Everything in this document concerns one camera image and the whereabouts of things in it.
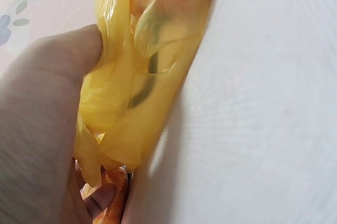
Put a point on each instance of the person's left hand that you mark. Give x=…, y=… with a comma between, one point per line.
x=39, y=118

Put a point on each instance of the person's left fingers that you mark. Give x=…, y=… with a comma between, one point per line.
x=104, y=197

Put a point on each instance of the person's left thumb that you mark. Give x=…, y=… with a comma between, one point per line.
x=71, y=50

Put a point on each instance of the yellow translucent plastic bag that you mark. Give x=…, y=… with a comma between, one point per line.
x=116, y=87

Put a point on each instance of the orange plastic packet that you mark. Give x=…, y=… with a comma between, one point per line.
x=119, y=195

